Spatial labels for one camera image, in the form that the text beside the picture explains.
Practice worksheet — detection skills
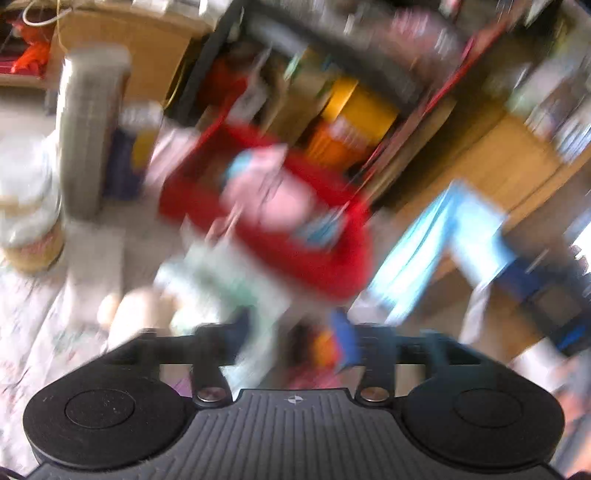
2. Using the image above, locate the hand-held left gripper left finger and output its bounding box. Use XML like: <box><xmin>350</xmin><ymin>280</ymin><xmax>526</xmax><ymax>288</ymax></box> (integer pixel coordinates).
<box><xmin>104</xmin><ymin>322</ymin><xmax>252</xmax><ymax>409</ymax></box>

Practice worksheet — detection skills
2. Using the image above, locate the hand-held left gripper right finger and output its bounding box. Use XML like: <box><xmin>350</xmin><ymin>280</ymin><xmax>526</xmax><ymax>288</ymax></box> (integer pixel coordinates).
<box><xmin>331</xmin><ymin>314</ymin><xmax>483</xmax><ymax>403</ymax></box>

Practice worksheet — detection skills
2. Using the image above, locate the red plastic basket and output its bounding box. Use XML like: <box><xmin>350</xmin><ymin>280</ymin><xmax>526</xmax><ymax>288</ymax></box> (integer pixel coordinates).
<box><xmin>159</xmin><ymin>124</ymin><xmax>372</xmax><ymax>301</ymax></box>

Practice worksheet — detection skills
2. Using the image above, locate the white green cloth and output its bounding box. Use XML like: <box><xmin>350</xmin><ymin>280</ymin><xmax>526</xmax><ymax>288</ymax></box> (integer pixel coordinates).
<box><xmin>154</xmin><ymin>242</ymin><xmax>294</xmax><ymax>325</ymax></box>

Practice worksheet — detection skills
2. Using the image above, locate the light blue cloth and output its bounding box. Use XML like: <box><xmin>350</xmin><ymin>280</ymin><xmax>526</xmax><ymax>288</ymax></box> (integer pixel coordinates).
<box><xmin>369</xmin><ymin>180</ymin><xmax>509</xmax><ymax>325</ymax></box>

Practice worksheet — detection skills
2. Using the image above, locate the white plush toy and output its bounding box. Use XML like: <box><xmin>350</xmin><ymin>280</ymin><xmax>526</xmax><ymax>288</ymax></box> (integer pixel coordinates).
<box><xmin>221</xmin><ymin>144</ymin><xmax>320</xmax><ymax>232</ymax></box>

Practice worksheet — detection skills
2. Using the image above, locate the orange plastic basket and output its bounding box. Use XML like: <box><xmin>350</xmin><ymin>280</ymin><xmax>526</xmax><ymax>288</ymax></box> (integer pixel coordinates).
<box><xmin>305</xmin><ymin>122</ymin><xmax>370</xmax><ymax>163</ymax></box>

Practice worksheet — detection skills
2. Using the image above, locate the blue yellow drink can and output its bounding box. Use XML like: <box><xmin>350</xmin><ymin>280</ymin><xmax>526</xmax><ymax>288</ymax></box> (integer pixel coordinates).
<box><xmin>117</xmin><ymin>104</ymin><xmax>164</xmax><ymax>201</ymax></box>

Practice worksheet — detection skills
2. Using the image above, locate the yellow cardboard box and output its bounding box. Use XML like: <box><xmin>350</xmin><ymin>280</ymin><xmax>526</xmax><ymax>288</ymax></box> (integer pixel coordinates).
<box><xmin>321</xmin><ymin>76</ymin><xmax>400</xmax><ymax>139</ymax></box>

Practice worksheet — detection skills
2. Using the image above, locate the steel thermos flask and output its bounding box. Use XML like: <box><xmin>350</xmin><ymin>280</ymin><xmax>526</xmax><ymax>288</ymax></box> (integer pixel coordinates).
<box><xmin>56</xmin><ymin>44</ymin><xmax>132</xmax><ymax>223</ymax></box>

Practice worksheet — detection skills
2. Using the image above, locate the tall wooden cabinet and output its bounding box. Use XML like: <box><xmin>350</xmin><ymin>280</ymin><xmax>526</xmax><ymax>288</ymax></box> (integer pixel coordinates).
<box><xmin>379</xmin><ymin>106</ymin><xmax>591</xmax><ymax>324</ymax></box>

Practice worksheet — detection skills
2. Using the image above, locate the red framed board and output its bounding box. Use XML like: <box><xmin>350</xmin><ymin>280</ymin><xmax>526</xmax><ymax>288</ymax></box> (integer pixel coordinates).
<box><xmin>355</xmin><ymin>14</ymin><xmax>509</xmax><ymax>204</ymax></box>

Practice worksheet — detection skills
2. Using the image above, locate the wooden cabinet left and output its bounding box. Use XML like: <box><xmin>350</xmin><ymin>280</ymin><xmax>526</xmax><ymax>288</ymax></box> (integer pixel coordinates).
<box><xmin>55</xmin><ymin>0</ymin><xmax>188</xmax><ymax>109</ymax></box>

